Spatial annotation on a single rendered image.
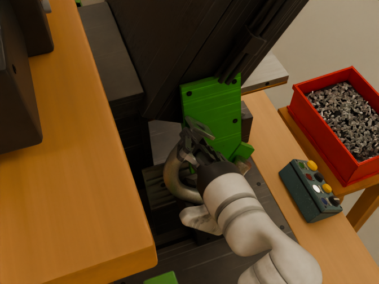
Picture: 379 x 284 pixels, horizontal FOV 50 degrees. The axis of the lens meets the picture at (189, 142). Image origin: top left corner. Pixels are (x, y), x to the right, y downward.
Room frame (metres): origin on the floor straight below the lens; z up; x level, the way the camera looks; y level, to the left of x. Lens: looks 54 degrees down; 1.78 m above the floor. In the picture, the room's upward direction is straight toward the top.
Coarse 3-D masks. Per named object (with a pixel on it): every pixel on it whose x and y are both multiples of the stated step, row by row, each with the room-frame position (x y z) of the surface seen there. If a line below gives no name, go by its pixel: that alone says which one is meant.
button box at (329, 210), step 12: (288, 168) 0.54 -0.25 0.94; (300, 168) 0.52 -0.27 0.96; (288, 180) 0.51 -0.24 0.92; (300, 180) 0.50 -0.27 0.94; (312, 180) 0.50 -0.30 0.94; (300, 192) 0.47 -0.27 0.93; (312, 192) 0.46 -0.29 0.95; (324, 192) 0.47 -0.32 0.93; (300, 204) 0.45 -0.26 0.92; (312, 204) 0.44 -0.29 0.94; (324, 204) 0.43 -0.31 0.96; (312, 216) 0.41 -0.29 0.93; (324, 216) 0.42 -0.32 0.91
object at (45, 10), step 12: (12, 0) 0.27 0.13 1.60; (24, 0) 0.27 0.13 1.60; (36, 0) 0.27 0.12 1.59; (48, 0) 0.32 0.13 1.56; (24, 12) 0.27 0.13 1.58; (36, 12) 0.27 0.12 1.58; (48, 12) 0.31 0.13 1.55; (24, 24) 0.27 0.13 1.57; (36, 24) 0.27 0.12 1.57; (48, 24) 0.30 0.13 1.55; (24, 36) 0.27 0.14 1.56; (36, 36) 0.27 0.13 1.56; (48, 36) 0.27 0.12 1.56; (36, 48) 0.27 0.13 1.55; (48, 48) 0.27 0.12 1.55
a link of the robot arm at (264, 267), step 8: (264, 256) 0.18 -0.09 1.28; (256, 264) 0.18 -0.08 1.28; (264, 264) 0.17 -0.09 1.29; (272, 264) 0.17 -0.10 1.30; (248, 272) 0.17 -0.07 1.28; (256, 272) 0.16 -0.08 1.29; (264, 272) 0.16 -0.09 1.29; (272, 272) 0.16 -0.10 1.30; (240, 280) 0.16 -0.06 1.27; (248, 280) 0.16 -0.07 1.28; (256, 280) 0.15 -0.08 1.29; (264, 280) 0.15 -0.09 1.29; (272, 280) 0.15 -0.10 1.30; (280, 280) 0.15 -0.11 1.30
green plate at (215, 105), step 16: (208, 80) 0.51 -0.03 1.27; (224, 80) 0.51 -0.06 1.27; (240, 80) 0.52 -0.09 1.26; (192, 96) 0.49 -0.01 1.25; (208, 96) 0.50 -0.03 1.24; (224, 96) 0.51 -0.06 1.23; (240, 96) 0.51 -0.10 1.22; (192, 112) 0.48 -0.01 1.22; (208, 112) 0.49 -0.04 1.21; (224, 112) 0.50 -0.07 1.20; (240, 112) 0.51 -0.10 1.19; (224, 128) 0.49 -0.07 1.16; (240, 128) 0.50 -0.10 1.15; (224, 144) 0.48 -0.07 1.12
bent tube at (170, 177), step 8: (192, 120) 0.46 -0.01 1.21; (192, 128) 0.44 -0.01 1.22; (200, 128) 0.45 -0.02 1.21; (208, 128) 0.47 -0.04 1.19; (200, 136) 0.44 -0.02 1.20; (208, 136) 0.44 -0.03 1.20; (176, 152) 0.42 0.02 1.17; (168, 160) 0.42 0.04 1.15; (176, 160) 0.41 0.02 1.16; (168, 168) 0.41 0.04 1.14; (176, 168) 0.41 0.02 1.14; (168, 176) 0.40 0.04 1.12; (176, 176) 0.40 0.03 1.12; (168, 184) 0.39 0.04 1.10; (176, 184) 0.40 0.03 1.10; (176, 192) 0.39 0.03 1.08; (184, 192) 0.40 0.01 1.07; (192, 192) 0.40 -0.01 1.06; (184, 200) 0.39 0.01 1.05; (192, 200) 0.39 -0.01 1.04; (200, 200) 0.40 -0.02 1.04
